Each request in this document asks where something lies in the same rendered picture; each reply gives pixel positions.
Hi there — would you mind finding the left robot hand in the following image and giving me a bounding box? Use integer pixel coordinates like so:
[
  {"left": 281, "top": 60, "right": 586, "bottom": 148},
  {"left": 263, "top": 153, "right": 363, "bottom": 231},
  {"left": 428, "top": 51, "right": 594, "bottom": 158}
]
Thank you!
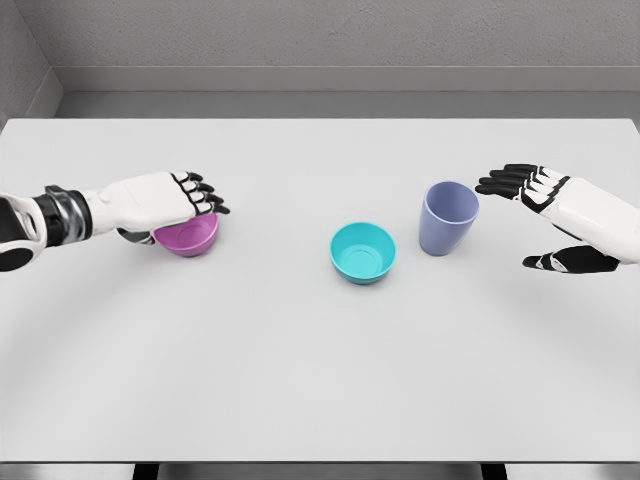
[{"left": 105, "top": 170, "right": 232, "bottom": 248}]

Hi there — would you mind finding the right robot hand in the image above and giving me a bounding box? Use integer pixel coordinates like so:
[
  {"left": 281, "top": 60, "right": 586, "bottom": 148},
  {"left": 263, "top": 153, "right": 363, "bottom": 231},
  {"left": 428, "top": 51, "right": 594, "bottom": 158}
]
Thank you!
[{"left": 474, "top": 163, "right": 640, "bottom": 275}]

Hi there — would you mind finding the purple bowl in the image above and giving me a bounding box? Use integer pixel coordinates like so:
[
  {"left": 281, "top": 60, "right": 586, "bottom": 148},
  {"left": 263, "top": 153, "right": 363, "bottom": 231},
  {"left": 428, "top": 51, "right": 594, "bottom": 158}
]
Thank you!
[{"left": 152, "top": 211, "right": 221, "bottom": 260}]

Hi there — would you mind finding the lavender blue cup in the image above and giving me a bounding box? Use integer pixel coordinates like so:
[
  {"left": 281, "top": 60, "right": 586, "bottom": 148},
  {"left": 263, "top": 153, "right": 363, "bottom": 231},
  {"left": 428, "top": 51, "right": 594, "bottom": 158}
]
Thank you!
[{"left": 418, "top": 180, "right": 480, "bottom": 258}]

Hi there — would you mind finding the teal bowl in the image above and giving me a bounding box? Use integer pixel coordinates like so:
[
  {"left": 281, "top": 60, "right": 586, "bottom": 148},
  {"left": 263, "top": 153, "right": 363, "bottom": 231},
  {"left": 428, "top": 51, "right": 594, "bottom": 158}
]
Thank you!
[{"left": 328, "top": 221, "right": 397, "bottom": 287}]

